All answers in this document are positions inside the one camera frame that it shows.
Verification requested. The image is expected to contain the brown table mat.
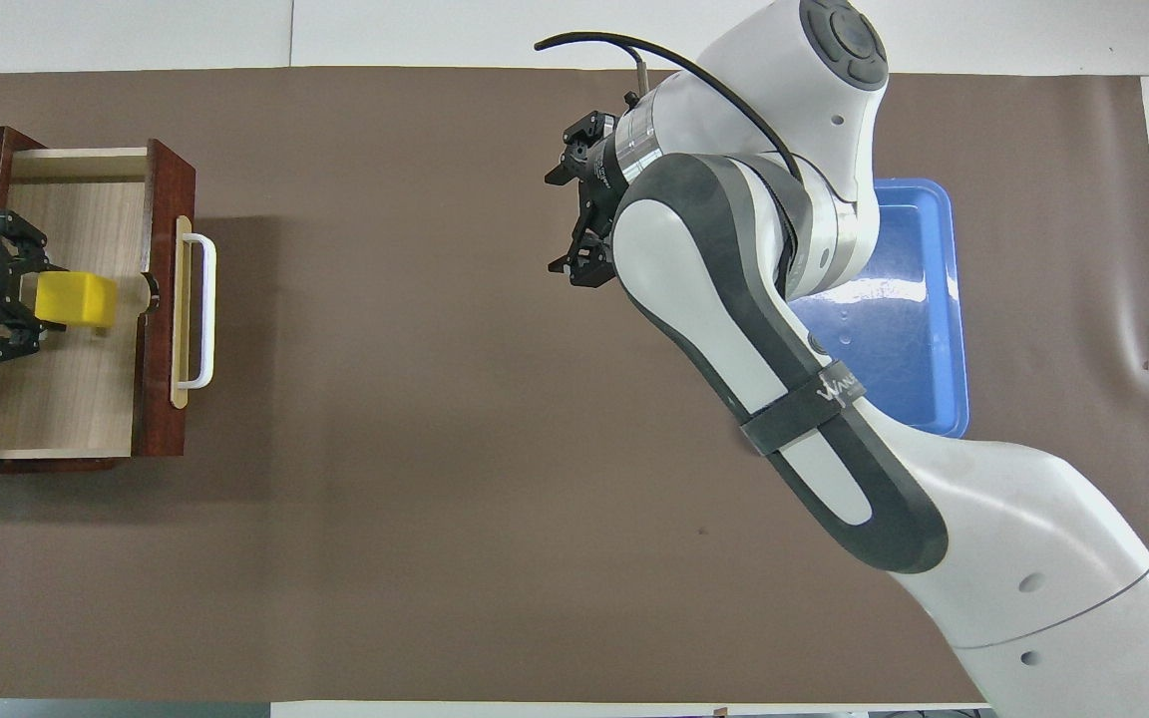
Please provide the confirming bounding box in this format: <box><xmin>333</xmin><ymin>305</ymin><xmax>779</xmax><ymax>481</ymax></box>
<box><xmin>0</xmin><ymin>66</ymin><xmax>1149</xmax><ymax>704</ymax></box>

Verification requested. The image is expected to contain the blue plastic tray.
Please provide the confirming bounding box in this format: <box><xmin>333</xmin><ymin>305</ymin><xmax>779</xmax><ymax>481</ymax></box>
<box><xmin>789</xmin><ymin>179</ymin><xmax>971</xmax><ymax>441</ymax></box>

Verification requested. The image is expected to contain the yellow cube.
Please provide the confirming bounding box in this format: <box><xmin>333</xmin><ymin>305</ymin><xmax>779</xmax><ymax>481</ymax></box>
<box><xmin>35</xmin><ymin>271</ymin><xmax>121</xmax><ymax>334</ymax></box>

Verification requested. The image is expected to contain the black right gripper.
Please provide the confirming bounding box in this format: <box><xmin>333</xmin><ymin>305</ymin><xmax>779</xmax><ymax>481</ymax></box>
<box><xmin>545</xmin><ymin>111</ymin><xmax>636</xmax><ymax>291</ymax></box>

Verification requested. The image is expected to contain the wooden drawer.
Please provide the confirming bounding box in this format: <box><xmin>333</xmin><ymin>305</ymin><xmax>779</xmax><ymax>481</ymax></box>
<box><xmin>0</xmin><ymin>140</ymin><xmax>199</xmax><ymax>463</ymax></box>

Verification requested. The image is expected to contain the white drawer handle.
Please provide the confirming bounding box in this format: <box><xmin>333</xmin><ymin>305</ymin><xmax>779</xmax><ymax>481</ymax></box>
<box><xmin>172</xmin><ymin>232</ymin><xmax>218</xmax><ymax>391</ymax></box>

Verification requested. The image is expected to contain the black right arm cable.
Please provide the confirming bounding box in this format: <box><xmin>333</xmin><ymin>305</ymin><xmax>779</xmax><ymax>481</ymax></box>
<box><xmin>534</xmin><ymin>32</ymin><xmax>807</xmax><ymax>186</ymax></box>

